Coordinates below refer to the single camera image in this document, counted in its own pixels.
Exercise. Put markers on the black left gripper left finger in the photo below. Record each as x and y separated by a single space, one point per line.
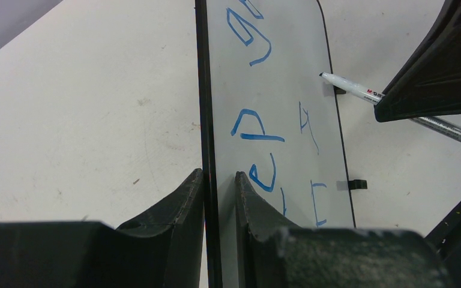
161 247

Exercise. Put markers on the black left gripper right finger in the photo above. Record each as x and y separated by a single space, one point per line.
275 252

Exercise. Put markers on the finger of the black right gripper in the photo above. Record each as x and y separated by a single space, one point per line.
429 84

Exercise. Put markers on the white marker pen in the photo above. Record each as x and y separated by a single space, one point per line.
436 124

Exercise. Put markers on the white whiteboard black frame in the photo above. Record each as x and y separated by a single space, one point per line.
266 112

